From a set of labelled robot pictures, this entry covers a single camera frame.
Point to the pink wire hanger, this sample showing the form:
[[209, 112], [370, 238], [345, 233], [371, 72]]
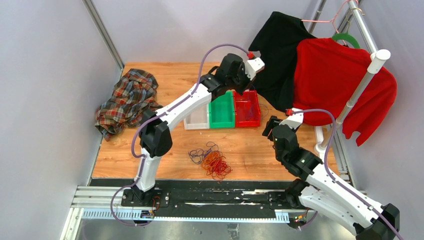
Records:
[[345, 9]]

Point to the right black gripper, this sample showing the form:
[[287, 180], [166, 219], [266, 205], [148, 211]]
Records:
[[273, 122]]

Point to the white plastic bin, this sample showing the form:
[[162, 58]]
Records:
[[198, 119]]

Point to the metal rack top bar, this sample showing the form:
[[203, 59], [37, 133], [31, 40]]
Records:
[[362, 26]]

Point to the green plastic bin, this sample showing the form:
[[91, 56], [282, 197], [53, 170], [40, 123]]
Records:
[[222, 114]]

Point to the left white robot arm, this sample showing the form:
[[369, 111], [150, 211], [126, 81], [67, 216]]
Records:
[[233, 73]]

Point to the red plastic bin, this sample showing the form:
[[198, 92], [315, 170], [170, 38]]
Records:
[[247, 110]]

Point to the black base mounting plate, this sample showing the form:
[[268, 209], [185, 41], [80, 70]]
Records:
[[274, 190]]

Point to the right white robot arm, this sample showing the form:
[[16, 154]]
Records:
[[318, 188]]

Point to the red t-shirt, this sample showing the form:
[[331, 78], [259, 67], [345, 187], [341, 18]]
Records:
[[326, 76]]

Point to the green hanger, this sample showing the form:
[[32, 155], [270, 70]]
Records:
[[347, 38]]

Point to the white clothes rack pole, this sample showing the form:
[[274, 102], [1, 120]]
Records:
[[378, 59]]

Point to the plaid flannel shirt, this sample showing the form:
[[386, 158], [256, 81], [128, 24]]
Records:
[[135, 92]]

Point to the slotted aluminium rail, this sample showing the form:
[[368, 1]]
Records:
[[178, 205]]

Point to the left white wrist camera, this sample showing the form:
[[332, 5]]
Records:
[[253, 67]]

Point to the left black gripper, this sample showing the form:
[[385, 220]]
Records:
[[242, 71]]

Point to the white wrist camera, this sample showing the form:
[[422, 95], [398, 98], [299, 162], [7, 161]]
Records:
[[253, 67], [294, 118]]

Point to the black t-shirt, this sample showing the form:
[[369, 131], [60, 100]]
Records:
[[277, 43]]

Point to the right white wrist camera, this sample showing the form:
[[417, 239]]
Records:
[[294, 118]]

